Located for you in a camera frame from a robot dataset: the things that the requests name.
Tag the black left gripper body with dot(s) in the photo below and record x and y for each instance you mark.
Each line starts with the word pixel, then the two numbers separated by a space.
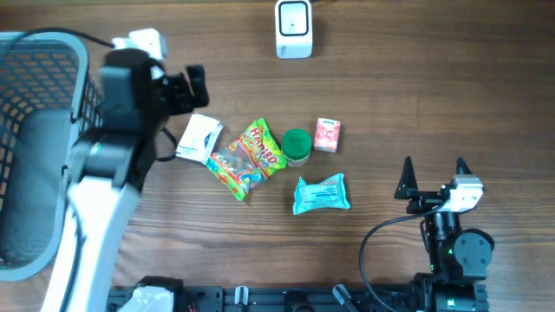
pixel 179 97

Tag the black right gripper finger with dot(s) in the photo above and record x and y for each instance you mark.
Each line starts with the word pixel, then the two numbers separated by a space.
pixel 461 167
pixel 407 187

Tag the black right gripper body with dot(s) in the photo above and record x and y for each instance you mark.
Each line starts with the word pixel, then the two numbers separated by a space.
pixel 425 201

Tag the white blue paper box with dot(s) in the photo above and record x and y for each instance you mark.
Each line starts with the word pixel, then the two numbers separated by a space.
pixel 199 139

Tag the teal wet wipes pack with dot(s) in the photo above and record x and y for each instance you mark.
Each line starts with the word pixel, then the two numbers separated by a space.
pixel 330 193

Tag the pink tissue pack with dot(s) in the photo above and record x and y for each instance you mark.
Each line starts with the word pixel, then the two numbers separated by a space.
pixel 327 135

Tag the Haribo gummy worms bag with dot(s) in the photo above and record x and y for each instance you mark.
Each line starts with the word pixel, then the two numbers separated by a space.
pixel 248 161

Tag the green lid jar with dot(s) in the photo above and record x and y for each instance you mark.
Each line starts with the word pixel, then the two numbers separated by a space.
pixel 296 146

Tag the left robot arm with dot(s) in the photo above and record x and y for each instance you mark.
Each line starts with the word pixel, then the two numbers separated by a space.
pixel 107 167

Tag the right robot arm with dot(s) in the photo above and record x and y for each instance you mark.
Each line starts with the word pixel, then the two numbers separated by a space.
pixel 458 258

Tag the white barcode scanner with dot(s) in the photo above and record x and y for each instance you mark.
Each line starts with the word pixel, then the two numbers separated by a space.
pixel 294 30

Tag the grey plastic mesh basket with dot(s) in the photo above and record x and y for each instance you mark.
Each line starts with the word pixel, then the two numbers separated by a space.
pixel 48 99

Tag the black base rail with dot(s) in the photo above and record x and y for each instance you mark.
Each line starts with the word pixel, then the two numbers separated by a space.
pixel 295 299

